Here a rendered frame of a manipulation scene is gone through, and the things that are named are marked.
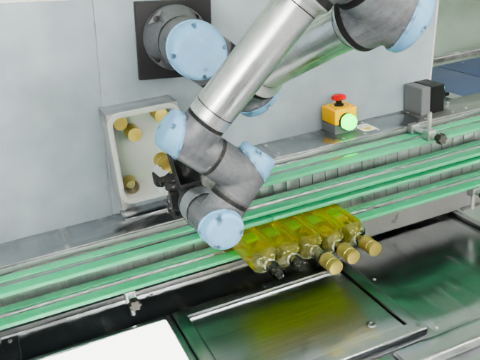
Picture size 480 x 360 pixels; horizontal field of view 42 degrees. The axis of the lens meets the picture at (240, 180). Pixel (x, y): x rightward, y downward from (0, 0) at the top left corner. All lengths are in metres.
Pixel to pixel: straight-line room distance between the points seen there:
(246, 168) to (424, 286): 0.68
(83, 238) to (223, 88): 0.62
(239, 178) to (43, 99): 0.57
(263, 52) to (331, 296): 0.70
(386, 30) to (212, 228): 0.44
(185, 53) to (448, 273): 0.87
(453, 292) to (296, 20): 0.85
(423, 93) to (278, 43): 0.86
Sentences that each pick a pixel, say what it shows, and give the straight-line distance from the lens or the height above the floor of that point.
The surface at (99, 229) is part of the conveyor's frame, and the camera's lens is 1.53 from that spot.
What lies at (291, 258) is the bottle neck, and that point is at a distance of 1.40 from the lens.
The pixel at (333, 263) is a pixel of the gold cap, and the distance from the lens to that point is 1.36.
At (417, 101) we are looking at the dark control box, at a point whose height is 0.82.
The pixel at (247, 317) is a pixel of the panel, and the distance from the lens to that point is 1.46.
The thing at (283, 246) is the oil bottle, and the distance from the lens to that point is 1.42.
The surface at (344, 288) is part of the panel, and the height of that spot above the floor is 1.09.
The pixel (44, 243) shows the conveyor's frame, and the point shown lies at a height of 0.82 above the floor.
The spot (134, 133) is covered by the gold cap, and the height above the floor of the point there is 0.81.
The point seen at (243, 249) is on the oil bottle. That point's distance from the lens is 1.45.
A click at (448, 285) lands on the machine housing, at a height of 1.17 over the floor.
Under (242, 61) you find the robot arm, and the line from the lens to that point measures 1.02.
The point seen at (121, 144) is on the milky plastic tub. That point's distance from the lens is 1.52.
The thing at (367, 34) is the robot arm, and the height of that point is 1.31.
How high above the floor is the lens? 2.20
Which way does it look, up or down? 59 degrees down
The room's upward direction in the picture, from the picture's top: 129 degrees clockwise
